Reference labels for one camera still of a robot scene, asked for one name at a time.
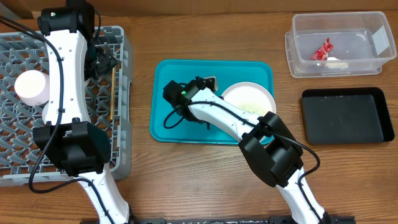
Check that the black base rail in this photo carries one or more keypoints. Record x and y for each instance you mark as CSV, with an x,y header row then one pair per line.
x,y
272,220

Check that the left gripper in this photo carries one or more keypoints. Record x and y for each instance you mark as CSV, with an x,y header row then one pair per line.
x,y
109,61

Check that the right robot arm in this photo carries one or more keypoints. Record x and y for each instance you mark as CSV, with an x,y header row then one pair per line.
x,y
269,148

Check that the grey plastic dish rack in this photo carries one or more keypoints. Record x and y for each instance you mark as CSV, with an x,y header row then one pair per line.
x,y
18,151

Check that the clear plastic bin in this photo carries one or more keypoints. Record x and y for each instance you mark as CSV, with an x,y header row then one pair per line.
x,y
362,39

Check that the cardboard backdrop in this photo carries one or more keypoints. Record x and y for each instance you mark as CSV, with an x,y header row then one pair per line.
x,y
199,7

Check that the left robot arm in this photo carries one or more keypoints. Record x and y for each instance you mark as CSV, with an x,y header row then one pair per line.
x,y
68,139

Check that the wooden chopstick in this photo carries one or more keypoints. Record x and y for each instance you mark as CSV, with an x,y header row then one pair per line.
x,y
112,93

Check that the teal serving tray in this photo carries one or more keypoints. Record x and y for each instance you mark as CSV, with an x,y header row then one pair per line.
x,y
226,72

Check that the white crumpled tissue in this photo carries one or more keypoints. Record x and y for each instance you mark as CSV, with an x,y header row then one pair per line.
x,y
334,63

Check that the pile of rice grains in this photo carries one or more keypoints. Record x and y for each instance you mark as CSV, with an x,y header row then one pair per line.
x,y
255,109

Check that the red snack wrapper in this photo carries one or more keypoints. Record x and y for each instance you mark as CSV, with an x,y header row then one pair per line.
x,y
322,52

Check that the large white round plate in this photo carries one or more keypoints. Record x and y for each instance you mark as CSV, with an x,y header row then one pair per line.
x,y
249,93

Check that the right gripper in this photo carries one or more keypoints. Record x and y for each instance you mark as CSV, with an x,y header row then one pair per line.
x,y
202,83

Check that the grey green bowl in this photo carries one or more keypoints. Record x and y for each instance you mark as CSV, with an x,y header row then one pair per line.
x,y
44,113

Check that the black rectangular tray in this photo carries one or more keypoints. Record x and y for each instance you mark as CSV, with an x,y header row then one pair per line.
x,y
346,116

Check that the pink white bowl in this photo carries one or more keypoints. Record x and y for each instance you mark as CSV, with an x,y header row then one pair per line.
x,y
33,87

